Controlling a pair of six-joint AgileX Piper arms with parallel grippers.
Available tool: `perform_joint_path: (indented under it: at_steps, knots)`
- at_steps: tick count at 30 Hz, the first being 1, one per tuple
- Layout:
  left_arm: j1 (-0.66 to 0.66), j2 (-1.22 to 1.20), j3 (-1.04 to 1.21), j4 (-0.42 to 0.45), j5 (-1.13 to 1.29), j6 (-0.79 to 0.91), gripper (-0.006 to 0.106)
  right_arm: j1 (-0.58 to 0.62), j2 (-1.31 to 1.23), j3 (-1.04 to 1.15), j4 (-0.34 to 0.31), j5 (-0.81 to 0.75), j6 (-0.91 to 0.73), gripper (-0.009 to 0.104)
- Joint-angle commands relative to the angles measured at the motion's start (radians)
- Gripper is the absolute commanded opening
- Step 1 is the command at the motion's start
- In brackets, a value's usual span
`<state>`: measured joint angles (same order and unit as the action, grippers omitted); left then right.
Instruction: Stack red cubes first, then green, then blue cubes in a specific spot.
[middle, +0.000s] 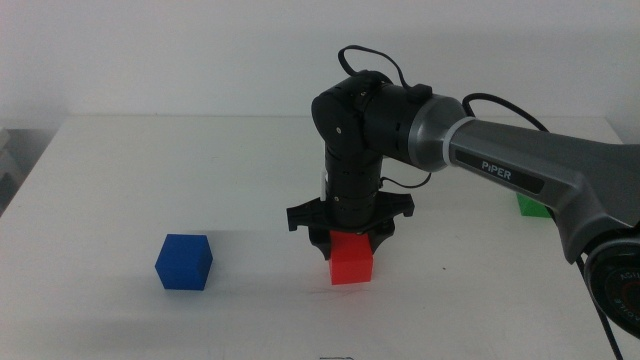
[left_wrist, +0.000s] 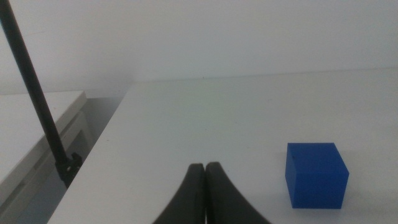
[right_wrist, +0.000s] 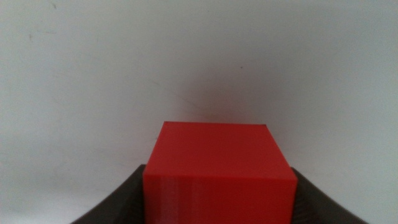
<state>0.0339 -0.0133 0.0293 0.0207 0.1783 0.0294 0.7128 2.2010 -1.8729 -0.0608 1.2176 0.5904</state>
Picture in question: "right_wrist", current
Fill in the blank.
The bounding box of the red cube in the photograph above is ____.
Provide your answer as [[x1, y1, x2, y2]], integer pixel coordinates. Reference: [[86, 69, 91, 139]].
[[142, 121, 299, 224]]

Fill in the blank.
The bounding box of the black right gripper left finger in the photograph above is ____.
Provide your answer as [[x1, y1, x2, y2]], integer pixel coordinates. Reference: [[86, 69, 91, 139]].
[[70, 164, 146, 224]]

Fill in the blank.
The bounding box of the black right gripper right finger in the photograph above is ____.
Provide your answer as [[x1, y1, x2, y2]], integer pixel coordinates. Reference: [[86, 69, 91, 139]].
[[290, 167, 370, 224]]

